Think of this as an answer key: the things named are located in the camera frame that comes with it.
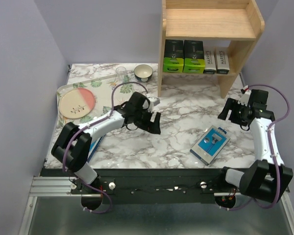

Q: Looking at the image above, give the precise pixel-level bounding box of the dark ceramic bowl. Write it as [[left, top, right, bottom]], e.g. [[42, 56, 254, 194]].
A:
[[134, 64, 153, 82]]

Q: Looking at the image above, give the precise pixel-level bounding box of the black green Gillette box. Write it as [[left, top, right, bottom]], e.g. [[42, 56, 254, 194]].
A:
[[183, 40, 205, 74], [163, 39, 184, 73]]

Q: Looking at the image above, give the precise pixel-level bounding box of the clear plastic cup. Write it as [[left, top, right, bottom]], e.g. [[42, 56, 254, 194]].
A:
[[116, 66, 127, 82]]

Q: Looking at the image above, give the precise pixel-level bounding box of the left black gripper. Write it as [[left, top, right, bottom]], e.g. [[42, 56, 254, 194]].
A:
[[133, 107, 161, 134]]

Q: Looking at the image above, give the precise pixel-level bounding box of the wooden two-tier shelf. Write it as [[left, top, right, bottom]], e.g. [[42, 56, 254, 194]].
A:
[[158, 0, 265, 98]]

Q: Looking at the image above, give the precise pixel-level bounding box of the leaf-patterned tray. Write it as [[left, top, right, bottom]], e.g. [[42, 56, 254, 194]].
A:
[[56, 74, 144, 131]]

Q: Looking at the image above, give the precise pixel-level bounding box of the pink and cream plate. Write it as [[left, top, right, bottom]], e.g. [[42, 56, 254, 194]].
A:
[[58, 88, 96, 119]]

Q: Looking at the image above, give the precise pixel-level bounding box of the blue razor package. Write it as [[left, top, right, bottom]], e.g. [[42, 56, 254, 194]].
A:
[[190, 125, 230, 165], [87, 135, 105, 163]]

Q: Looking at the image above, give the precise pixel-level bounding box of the aluminium rail frame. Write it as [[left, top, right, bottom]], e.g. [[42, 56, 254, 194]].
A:
[[19, 177, 294, 235]]

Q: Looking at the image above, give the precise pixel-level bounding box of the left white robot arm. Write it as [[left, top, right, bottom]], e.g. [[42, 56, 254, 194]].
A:
[[51, 92, 161, 193]]

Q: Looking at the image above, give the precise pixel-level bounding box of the white Harry's box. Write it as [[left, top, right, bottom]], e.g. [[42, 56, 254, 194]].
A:
[[203, 49, 217, 74], [215, 47, 230, 74]]

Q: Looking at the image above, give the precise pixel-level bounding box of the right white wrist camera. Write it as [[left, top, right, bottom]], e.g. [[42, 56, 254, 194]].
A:
[[238, 85, 251, 106]]

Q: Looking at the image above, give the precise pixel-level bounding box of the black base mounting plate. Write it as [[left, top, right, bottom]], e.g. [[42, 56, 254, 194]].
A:
[[41, 168, 240, 209]]

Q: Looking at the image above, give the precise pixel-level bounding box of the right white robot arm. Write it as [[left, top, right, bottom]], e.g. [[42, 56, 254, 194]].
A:
[[216, 86, 293, 207]]

